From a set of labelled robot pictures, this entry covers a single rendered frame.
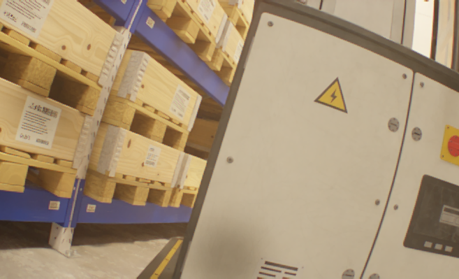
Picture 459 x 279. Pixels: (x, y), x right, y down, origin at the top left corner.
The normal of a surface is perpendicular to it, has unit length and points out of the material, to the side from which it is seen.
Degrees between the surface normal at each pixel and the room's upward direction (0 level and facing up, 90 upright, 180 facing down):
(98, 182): 90
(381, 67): 90
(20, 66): 90
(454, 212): 90
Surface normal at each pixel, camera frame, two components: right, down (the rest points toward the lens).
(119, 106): -0.26, -0.17
